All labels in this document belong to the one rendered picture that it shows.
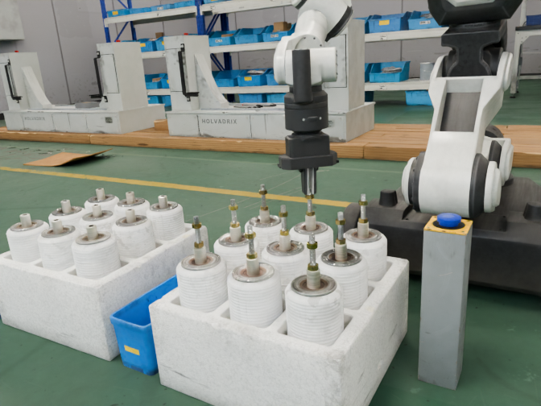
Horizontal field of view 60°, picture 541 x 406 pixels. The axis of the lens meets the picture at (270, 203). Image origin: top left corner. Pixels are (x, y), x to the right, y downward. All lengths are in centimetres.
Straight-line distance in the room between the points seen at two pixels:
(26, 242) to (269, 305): 67
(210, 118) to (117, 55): 106
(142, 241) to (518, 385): 85
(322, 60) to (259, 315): 48
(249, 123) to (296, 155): 229
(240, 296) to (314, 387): 19
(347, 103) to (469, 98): 179
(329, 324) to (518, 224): 61
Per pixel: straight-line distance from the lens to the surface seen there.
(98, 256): 108
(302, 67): 89
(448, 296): 89
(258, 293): 80
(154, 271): 116
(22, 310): 131
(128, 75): 416
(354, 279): 85
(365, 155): 282
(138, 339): 102
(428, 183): 107
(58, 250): 117
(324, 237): 99
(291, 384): 81
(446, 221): 85
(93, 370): 112
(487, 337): 116
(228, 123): 333
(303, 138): 94
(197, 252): 88
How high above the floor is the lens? 61
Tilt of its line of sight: 17 degrees down
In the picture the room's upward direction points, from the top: 4 degrees counter-clockwise
